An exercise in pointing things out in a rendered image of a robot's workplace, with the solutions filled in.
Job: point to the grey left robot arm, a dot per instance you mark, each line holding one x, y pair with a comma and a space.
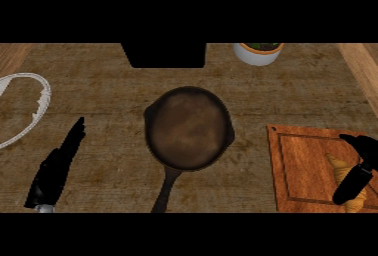
44, 209

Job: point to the white plate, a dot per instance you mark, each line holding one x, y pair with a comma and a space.
30, 106

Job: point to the black box appliance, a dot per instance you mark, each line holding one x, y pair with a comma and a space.
164, 55

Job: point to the dark cast iron pan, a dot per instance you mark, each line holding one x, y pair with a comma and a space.
189, 133

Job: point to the golden croissant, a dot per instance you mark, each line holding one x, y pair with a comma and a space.
344, 166

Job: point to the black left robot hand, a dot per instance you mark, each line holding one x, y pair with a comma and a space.
55, 170

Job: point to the brown wooden cutting board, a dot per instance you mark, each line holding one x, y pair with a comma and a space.
314, 166

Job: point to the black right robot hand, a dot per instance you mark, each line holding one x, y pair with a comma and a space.
354, 180

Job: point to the white plant pot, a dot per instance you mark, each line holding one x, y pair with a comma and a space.
257, 53

